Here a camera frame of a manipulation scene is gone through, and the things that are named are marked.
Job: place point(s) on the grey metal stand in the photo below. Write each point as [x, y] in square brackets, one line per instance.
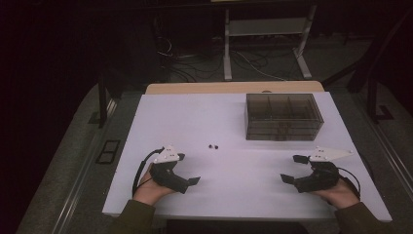
[266, 26]

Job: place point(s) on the person's right hand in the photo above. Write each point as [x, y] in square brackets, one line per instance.
[342, 195]

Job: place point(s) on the white board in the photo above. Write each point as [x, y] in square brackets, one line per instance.
[227, 182]

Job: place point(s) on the dark table grommet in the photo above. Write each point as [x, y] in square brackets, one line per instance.
[266, 91]

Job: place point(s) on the person's left hand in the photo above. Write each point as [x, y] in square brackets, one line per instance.
[147, 191]

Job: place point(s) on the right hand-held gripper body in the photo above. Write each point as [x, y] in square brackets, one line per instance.
[319, 178]

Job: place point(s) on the black upright stand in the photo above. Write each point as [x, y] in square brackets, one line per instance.
[373, 104]
[103, 100]

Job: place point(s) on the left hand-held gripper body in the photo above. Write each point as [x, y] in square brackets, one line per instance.
[167, 175]

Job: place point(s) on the wooden table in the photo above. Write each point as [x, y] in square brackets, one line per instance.
[211, 87]

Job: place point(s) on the smoky transparent storage box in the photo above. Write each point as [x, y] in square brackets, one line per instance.
[282, 109]

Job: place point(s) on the smoky transparent box drawer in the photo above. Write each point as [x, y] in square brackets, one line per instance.
[282, 135]

